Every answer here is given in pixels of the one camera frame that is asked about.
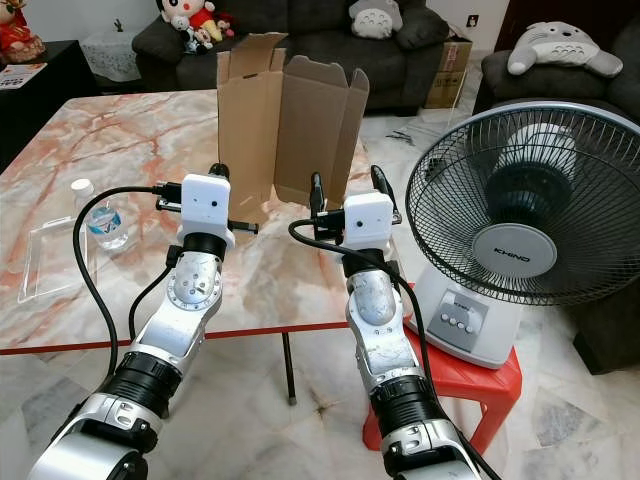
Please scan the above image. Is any clear plastic water bottle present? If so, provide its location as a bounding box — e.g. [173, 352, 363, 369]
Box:
[69, 178, 132, 252]

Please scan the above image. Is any open brown cardboard box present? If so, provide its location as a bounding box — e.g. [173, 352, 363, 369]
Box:
[216, 32, 371, 223]

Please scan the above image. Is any dark grey sofa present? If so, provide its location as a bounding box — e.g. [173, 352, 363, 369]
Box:
[131, 0, 453, 117]

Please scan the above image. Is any clear plastic packaging tray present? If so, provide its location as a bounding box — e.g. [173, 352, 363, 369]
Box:
[17, 214, 97, 303]

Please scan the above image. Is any printed cardboard carton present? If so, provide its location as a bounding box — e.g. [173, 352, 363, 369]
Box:
[424, 37, 475, 110]

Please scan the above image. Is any white table fan black grille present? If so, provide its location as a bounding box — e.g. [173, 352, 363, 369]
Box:
[404, 99, 640, 370]

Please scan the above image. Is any black low cabinet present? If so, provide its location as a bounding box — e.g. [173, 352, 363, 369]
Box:
[0, 40, 103, 169]

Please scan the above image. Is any black metal table leg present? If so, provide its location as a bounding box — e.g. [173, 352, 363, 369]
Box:
[281, 332, 299, 407]

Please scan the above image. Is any cartoon boy plush doll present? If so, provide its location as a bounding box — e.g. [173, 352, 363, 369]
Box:
[159, 0, 237, 53]

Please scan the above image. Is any white lace covered side table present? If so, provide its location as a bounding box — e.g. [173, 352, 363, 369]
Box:
[80, 30, 142, 84]

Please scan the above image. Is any small grey Totoro plush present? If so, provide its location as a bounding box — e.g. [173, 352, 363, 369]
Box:
[349, 0, 405, 41]

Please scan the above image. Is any printed magazine booklet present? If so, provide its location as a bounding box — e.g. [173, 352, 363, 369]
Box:
[0, 62, 49, 90]

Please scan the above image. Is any red plastic stool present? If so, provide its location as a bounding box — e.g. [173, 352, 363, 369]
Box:
[362, 320, 525, 457]

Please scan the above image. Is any large grey Totoro plush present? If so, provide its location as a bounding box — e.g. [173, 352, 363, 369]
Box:
[506, 20, 625, 79]

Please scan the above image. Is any red costumed doll figure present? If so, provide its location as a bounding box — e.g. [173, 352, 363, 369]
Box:
[0, 0, 49, 65]

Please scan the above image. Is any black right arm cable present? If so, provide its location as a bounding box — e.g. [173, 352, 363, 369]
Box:
[287, 218, 439, 397]

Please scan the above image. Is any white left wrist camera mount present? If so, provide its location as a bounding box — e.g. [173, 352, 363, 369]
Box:
[179, 174, 237, 242]

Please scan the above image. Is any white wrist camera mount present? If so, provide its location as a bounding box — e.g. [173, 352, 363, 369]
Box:
[179, 174, 237, 242]
[342, 190, 397, 251]

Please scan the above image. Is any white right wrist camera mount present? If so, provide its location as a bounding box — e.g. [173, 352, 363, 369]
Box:
[342, 190, 397, 251]

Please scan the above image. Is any long black left arm cable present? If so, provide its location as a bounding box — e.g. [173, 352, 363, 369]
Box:
[72, 183, 167, 381]

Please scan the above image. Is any short black left arm cable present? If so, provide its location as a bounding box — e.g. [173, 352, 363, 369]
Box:
[128, 260, 173, 343]

